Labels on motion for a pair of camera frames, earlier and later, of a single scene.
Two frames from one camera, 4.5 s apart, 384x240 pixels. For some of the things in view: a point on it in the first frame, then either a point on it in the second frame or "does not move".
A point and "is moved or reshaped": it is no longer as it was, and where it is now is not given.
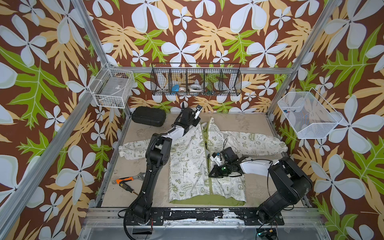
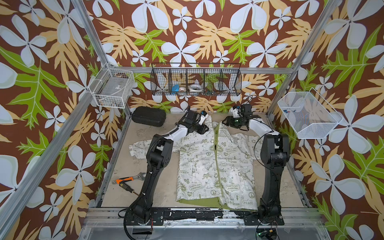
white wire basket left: (111, 87) does not move
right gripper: (216, 173) -> (229, 121)
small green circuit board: (267, 233) does not move
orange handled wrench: (141, 176) does not move
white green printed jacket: (191, 149) is moved or reshaped
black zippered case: (149, 116) does not move
